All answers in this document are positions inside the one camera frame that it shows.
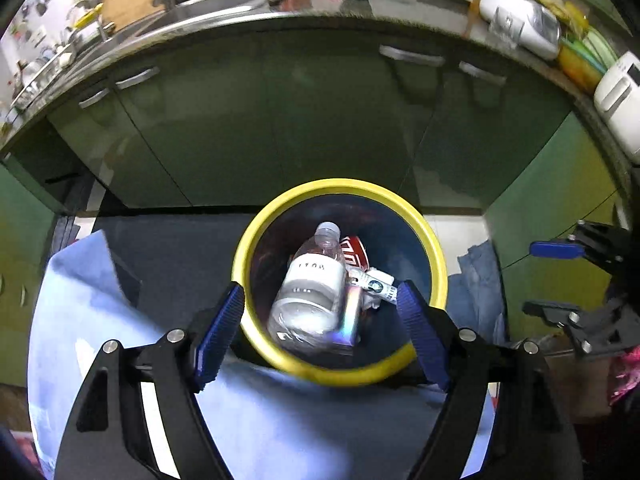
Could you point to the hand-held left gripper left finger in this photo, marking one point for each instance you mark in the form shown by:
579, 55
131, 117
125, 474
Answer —
220, 335

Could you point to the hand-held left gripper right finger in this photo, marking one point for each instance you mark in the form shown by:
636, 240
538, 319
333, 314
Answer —
422, 340

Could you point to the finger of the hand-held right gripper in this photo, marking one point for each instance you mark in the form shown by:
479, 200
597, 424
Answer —
555, 250
550, 309

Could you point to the white printed wrapper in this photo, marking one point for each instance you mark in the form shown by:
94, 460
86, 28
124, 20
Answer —
372, 285

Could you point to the purple cardboard box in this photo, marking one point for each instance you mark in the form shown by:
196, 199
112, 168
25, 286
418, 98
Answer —
350, 315

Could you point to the yellow-rimmed dark trash bin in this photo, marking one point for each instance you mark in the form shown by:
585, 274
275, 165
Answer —
400, 245

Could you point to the clear plastic water bottle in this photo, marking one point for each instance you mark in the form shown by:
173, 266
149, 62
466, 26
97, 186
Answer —
310, 290

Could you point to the red drink can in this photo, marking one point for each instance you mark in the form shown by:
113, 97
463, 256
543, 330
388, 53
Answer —
352, 252

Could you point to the pink patterned cloth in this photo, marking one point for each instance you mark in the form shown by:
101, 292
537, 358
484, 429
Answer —
625, 380

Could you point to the blue denim cloth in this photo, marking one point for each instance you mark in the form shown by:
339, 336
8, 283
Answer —
480, 290

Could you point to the brown cardboard box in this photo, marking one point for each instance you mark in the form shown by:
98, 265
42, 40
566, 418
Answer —
575, 385

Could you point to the blue printed tablecloth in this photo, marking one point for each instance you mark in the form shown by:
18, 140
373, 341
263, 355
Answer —
100, 310

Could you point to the white appliance with display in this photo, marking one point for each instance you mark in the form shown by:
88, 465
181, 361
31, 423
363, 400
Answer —
620, 100

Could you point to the yellow green plastic basins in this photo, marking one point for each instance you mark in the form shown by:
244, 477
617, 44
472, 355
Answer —
582, 62

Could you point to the white kitchen appliance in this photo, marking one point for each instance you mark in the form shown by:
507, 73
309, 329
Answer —
520, 22

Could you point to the green lower cabinets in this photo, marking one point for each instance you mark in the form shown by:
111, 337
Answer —
300, 110

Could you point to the white dish rack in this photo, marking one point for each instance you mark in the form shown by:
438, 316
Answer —
40, 77

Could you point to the steel sink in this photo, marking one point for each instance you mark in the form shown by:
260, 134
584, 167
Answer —
150, 25

